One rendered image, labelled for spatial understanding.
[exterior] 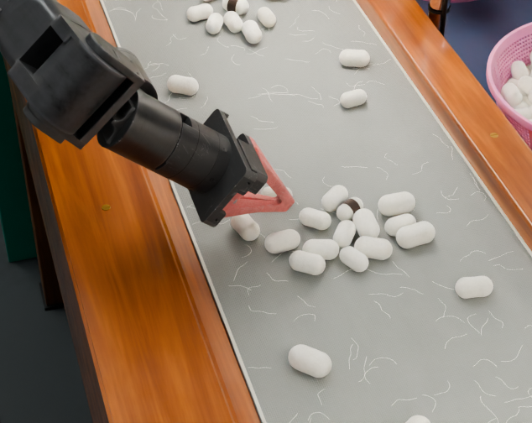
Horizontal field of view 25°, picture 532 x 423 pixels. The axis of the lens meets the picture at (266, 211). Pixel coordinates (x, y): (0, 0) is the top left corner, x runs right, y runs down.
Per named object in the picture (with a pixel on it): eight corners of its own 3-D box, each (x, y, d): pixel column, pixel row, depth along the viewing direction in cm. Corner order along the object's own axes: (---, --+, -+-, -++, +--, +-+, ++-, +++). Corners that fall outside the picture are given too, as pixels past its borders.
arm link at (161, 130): (96, 154, 101) (135, 101, 100) (77, 113, 106) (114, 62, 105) (160, 185, 105) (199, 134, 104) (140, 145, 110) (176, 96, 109)
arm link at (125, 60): (25, 121, 98) (96, 44, 97) (1, 57, 107) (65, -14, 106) (130, 192, 106) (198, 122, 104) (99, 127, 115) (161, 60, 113)
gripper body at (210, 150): (232, 114, 113) (170, 80, 109) (263, 180, 105) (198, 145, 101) (190, 164, 115) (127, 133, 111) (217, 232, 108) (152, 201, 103)
